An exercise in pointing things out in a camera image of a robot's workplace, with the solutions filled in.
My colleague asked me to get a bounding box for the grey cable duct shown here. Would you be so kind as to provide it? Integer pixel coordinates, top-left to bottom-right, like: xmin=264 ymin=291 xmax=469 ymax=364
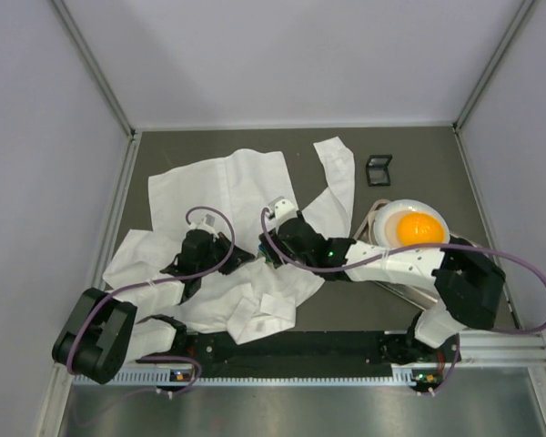
xmin=117 ymin=366 xmax=438 ymax=388

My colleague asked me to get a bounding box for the colourful pompom brooch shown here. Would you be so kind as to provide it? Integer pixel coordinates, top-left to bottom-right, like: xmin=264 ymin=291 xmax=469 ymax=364
xmin=258 ymin=244 xmax=275 ymax=266

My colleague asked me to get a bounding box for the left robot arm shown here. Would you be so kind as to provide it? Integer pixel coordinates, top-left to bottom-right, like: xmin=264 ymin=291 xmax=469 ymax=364
xmin=52 ymin=228 xmax=256 ymax=384

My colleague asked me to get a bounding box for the metal tray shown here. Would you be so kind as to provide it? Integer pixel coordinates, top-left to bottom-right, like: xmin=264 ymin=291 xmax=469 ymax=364
xmin=354 ymin=199 xmax=479 ymax=310

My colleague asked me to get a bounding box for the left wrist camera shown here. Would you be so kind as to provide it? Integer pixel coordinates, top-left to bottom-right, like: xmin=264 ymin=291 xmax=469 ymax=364
xmin=189 ymin=214 xmax=217 ymax=234

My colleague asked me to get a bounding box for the white bowl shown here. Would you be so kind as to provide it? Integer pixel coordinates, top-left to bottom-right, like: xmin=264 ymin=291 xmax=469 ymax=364
xmin=374 ymin=208 xmax=450 ymax=248

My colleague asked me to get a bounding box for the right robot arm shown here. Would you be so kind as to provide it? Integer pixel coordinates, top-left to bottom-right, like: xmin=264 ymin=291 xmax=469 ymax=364
xmin=259 ymin=210 xmax=505 ymax=350

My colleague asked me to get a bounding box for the small black open box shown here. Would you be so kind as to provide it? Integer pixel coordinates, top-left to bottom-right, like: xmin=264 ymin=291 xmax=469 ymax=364
xmin=365 ymin=155 xmax=392 ymax=187

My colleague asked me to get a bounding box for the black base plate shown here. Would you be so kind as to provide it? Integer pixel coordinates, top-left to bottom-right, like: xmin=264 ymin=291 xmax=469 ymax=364
xmin=138 ymin=330 xmax=457 ymax=376

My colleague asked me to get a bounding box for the white shirt garment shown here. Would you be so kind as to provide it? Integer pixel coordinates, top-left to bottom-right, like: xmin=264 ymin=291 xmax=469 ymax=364
xmin=103 ymin=137 xmax=355 ymax=344

